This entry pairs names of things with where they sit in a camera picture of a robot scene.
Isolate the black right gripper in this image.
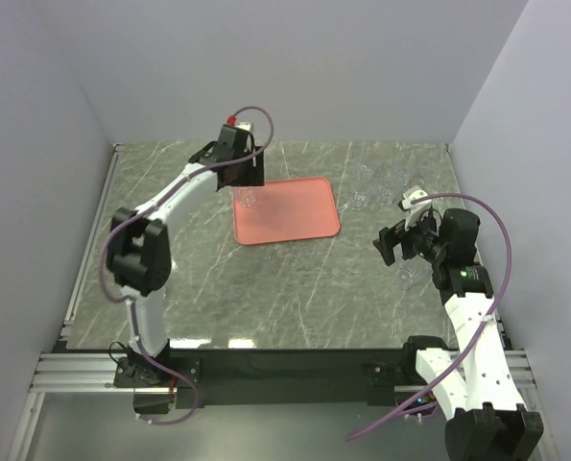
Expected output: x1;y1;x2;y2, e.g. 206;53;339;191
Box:
373;210;448;265

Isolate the clear faceted glass tumbler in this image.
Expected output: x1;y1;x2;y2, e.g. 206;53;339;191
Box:
347;191;370;211
355;162;374;183
396;259;427;290
392;165;413;189
374;183;395;206
233;186;257;207

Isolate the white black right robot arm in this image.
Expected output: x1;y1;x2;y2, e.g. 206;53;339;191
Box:
373;208;544;460

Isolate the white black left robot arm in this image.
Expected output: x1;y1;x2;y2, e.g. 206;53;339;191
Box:
100;119;265;386

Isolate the pink rectangular plastic tray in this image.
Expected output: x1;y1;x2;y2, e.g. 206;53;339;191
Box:
233;177;341;246

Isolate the black front mounting beam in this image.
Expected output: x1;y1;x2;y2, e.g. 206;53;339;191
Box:
111;346;440;409

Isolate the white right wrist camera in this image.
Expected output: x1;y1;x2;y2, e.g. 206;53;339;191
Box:
398;185;432;230

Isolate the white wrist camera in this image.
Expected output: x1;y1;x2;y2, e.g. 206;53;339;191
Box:
226;115;254;133
398;185;432;230

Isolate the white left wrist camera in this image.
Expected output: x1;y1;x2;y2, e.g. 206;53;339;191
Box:
226;115;254;133

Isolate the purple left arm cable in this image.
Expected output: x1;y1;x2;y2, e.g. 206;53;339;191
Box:
100;106;275;385

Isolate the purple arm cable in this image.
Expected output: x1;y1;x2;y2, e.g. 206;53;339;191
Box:
345;192;512;442
100;106;275;385

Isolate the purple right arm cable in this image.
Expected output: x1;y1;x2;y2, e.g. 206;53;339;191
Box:
345;192;512;442

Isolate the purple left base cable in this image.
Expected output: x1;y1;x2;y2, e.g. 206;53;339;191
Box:
135;374;207;427

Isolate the aluminium extrusion frame rail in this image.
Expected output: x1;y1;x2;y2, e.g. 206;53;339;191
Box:
25;141;126;461

